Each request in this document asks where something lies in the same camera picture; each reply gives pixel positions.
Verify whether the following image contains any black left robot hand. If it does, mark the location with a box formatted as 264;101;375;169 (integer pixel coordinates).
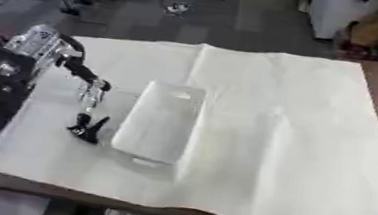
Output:
53;54;119;146

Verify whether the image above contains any white open box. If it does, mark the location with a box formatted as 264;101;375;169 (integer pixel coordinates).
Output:
107;76;209;174

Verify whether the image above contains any small black and white object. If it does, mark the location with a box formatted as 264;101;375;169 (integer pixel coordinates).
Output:
162;0;195;17

